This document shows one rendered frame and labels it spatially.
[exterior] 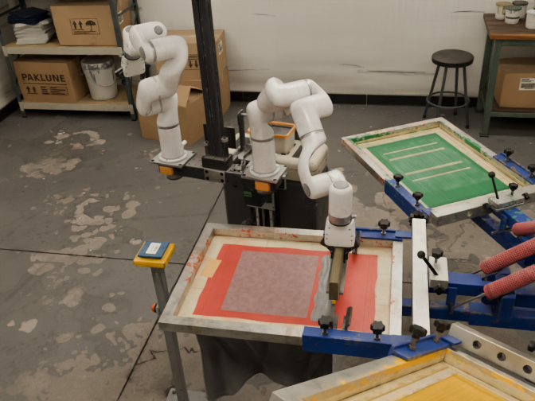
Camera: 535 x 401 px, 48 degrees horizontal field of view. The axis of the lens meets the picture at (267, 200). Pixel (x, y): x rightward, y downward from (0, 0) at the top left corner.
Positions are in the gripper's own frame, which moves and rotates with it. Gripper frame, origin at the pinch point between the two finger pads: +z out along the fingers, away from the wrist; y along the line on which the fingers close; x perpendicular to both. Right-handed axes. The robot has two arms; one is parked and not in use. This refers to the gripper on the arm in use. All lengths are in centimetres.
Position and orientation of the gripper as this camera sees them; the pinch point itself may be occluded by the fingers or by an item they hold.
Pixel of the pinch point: (339, 255)
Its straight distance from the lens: 208.1
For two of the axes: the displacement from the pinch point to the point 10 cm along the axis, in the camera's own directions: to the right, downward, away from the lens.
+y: -9.8, -0.7, 1.9
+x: -2.0, 5.4, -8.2
